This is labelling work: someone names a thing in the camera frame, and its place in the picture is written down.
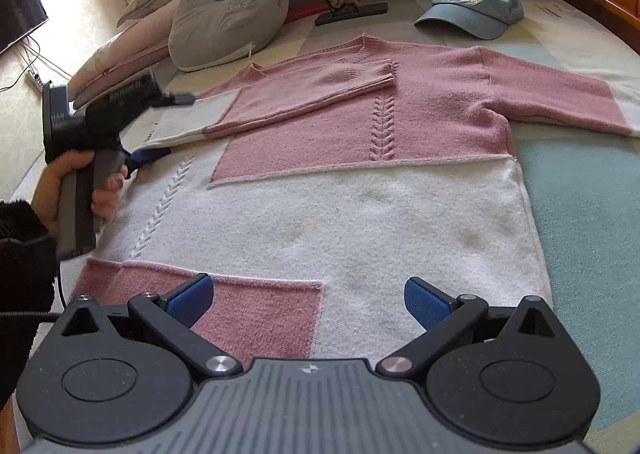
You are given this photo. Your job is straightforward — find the person's left forearm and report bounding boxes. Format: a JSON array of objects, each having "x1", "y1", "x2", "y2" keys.
[{"x1": 0, "y1": 199, "x2": 61, "y2": 410}]

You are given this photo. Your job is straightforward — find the pink and white knit sweater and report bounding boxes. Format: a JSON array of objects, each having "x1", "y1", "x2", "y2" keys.
[{"x1": 70, "y1": 34, "x2": 640, "y2": 365}]

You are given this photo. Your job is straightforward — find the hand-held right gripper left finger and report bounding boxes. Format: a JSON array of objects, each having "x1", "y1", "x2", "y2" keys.
[{"x1": 60, "y1": 273, "x2": 243, "y2": 378}]

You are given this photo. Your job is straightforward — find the blue denim cap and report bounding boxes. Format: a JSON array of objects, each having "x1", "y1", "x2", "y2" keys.
[{"x1": 414, "y1": 0, "x2": 524, "y2": 41}]

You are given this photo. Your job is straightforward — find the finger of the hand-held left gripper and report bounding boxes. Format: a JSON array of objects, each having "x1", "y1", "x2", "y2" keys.
[
  {"x1": 116, "y1": 143, "x2": 174, "y2": 180},
  {"x1": 149, "y1": 92, "x2": 198, "y2": 111}
]

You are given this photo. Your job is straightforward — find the grey cat face cushion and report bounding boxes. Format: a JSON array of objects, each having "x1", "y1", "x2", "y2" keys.
[{"x1": 168, "y1": 0, "x2": 291, "y2": 73}]

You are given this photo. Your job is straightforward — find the black flat television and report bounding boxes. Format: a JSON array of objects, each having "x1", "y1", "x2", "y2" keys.
[{"x1": 0, "y1": 0, "x2": 50, "y2": 56}]

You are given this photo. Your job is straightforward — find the red flat object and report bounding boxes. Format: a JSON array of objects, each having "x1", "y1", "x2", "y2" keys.
[{"x1": 286, "y1": 4, "x2": 331, "y2": 24}]

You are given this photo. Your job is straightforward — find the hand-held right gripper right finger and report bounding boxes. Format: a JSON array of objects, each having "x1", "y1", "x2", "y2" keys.
[{"x1": 375, "y1": 276, "x2": 572, "y2": 378}]

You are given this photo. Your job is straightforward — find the black phone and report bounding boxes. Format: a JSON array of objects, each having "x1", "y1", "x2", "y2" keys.
[{"x1": 314, "y1": 3, "x2": 389, "y2": 26}]

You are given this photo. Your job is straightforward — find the person's left hand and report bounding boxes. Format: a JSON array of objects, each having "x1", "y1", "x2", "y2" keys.
[{"x1": 31, "y1": 151, "x2": 127, "y2": 238}]

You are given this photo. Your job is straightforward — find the wall power cables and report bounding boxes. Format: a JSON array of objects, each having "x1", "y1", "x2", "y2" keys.
[{"x1": 0, "y1": 34, "x2": 71, "y2": 95}]

